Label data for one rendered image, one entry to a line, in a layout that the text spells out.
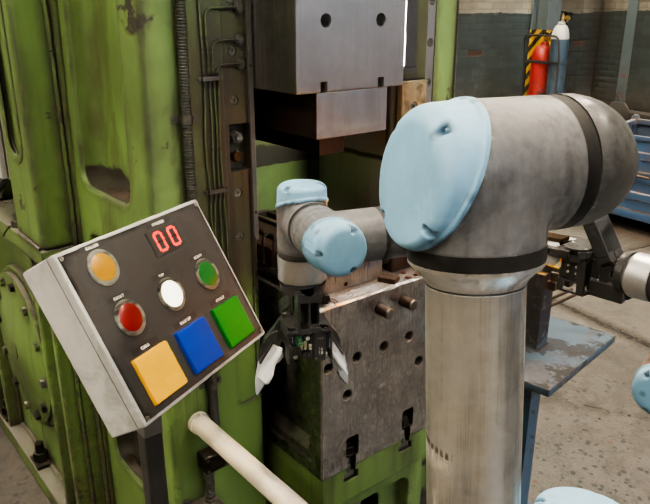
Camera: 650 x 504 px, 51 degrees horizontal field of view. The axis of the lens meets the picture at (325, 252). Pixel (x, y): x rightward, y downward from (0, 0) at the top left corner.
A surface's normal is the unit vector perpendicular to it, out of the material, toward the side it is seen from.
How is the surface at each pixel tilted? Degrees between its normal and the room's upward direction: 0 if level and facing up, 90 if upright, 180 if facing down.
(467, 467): 85
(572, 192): 99
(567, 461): 0
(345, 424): 90
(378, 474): 90
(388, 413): 90
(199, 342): 60
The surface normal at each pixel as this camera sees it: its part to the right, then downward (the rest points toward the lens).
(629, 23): -0.88, 0.16
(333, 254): 0.38, 0.31
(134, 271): 0.78, -0.34
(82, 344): -0.43, 0.30
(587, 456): 0.00, -0.94
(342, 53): 0.63, 0.26
